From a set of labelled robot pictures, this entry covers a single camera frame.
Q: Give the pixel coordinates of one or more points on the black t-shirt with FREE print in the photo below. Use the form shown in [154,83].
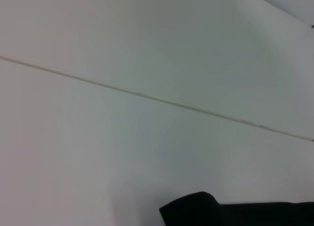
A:
[233,211]

